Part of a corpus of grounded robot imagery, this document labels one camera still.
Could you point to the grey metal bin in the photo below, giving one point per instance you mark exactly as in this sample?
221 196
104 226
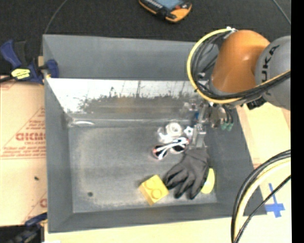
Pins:
116 161

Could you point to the yellow toy building brick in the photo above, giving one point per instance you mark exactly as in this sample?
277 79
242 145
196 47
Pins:
154 190

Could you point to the black work glove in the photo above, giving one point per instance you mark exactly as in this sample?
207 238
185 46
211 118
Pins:
190 171

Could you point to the white round plastic object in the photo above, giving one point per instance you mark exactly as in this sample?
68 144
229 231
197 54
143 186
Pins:
173 129

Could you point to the brown cardboard board, red print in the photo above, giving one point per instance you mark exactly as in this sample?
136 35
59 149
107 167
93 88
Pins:
20 125

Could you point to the black cylinder on white bracket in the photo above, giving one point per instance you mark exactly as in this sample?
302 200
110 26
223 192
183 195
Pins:
256 104

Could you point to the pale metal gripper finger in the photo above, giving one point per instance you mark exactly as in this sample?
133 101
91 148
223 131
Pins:
194 140
202 138

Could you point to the yellow flat oval object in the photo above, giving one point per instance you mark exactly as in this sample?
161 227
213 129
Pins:
209 183

